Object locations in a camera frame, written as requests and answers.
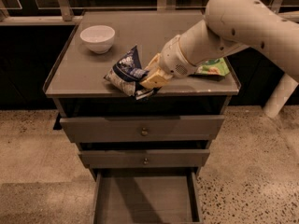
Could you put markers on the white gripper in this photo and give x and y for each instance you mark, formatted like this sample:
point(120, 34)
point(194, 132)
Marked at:
point(173, 60)

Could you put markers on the blue chip bag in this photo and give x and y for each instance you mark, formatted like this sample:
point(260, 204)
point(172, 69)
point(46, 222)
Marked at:
point(126, 75)

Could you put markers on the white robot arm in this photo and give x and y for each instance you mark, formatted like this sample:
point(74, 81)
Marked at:
point(227, 26)

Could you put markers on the brass top drawer knob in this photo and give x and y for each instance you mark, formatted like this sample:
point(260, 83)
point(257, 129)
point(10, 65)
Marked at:
point(144, 132)

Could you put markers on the brass drawer knob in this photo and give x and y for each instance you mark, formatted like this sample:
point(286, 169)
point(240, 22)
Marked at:
point(144, 132)
point(146, 161)

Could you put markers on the green chip bag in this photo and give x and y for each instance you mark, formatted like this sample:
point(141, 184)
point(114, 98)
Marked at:
point(216, 67)

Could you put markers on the grey top drawer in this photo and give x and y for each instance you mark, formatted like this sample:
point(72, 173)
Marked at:
point(128, 129)

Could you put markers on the grey drawer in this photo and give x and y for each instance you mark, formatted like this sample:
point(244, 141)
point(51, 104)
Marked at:
point(158, 158)
point(146, 196)
point(128, 129)

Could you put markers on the grey drawer cabinet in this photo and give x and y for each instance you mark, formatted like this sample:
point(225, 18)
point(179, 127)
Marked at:
point(77, 86)

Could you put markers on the brass middle drawer knob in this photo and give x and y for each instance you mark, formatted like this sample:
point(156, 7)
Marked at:
point(146, 161)

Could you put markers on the grey middle drawer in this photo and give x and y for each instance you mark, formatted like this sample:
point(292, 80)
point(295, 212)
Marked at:
point(158, 158)

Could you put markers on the grey bottom drawer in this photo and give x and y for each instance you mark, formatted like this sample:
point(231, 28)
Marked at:
point(146, 196)

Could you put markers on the white ceramic bowl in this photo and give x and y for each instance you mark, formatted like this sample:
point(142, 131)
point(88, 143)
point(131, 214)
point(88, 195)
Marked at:
point(98, 38)

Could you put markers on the white padded post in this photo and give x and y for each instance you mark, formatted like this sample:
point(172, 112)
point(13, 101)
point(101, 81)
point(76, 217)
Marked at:
point(279, 97)

